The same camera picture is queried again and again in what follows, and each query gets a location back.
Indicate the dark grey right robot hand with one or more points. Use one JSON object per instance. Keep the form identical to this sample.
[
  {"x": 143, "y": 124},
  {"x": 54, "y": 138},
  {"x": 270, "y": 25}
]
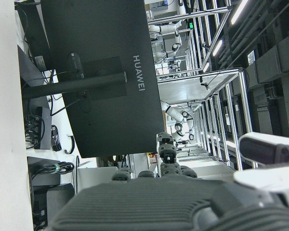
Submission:
[{"x": 144, "y": 207}]

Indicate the silver laptop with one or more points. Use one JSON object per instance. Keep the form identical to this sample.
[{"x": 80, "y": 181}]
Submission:
[{"x": 94, "y": 175}]

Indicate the black equipment case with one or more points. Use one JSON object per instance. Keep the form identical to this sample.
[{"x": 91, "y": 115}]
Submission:
[{"x": 60, "y": 199}]

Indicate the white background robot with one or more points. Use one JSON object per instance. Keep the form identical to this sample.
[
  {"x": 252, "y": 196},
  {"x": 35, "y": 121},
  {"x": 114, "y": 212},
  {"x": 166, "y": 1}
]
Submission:
[
  {"x": 174, "y": 113},
  {"x": 167, "y": 27}
]

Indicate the black USB hub orange ports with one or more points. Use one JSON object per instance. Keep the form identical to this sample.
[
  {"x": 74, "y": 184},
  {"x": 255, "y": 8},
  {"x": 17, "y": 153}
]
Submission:
[{"x": 44, "y": 130}]

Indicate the black monitor stand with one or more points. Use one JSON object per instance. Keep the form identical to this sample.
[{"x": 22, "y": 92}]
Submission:
[{"x": 74, "y": 84}]

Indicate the ceiling light strip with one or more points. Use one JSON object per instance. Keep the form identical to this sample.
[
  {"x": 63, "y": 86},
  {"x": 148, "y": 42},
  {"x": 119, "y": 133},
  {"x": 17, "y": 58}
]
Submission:
[
  {"x": 238, "y": 12},
  {"x": 205, "y": 67},
  {"x": 217, "y": 47}
]

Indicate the black power adapter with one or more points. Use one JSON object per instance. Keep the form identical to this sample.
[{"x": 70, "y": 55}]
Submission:
[{"x": 75, "y": 63}]

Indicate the black Huawei monitor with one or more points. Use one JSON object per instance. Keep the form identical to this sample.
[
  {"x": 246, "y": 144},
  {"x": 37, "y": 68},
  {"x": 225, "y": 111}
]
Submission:
[{"x": 106, "y": 36}]

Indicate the green exit sign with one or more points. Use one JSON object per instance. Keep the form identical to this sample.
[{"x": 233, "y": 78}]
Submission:
[{"x": 190, "y": 25}]

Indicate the black desktop box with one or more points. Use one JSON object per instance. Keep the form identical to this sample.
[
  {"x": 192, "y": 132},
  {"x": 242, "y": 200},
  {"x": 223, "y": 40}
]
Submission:
[{"x": 36, "y": 29}]

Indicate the black mounted camera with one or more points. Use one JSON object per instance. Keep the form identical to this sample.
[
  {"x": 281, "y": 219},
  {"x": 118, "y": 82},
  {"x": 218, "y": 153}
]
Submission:
[{"x": 203, "y": 84}]

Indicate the aluminium profile frame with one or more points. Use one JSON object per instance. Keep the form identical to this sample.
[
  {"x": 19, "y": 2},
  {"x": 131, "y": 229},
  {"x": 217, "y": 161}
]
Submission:
[
  {"x": 214, "y": 10},
  {"x": 246, "y": 108}
]

